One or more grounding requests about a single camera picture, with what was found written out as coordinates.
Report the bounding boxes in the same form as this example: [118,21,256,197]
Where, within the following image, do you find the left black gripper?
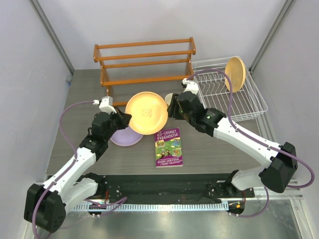
[104,107,131,141]

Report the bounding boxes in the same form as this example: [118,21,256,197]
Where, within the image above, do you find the purple plate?
[110,127,143,147]

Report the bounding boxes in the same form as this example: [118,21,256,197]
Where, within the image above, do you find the yellow plate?
[224,57,246,93]
[125,92,168,135]

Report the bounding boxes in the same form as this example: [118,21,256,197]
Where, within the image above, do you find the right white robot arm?
[165,91,298,197]

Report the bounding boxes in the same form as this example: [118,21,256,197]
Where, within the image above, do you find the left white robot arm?
[24,107,132,238]

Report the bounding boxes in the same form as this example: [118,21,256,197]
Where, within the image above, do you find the orange wooden shelf rack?
[93,37,196,97]

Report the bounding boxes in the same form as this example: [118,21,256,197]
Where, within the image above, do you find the yellow mug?
[164,94,169,107]

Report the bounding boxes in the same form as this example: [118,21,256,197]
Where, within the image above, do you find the purple treehouse book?
[155,128,183,168]

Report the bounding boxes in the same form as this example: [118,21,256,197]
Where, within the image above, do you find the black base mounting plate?
[90,173,255,205]

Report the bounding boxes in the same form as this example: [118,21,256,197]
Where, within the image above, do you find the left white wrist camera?
[93,96,117,114]

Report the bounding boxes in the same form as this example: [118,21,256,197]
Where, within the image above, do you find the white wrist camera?
[93,96,117,114]
[181,78,199,95]

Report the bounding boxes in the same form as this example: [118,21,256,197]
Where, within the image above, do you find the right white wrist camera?
[181,78,199,95]

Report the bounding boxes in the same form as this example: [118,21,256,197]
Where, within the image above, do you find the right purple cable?
[183,68,316,188]

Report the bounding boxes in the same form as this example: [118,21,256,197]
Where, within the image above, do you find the purple cable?
[183,68,316,188]
[31,100,100,239]

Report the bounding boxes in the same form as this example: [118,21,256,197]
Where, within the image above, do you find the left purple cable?
[31,100,100,239]

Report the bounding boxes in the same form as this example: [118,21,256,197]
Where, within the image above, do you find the white slotted cable duct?
[71,201,229,212]

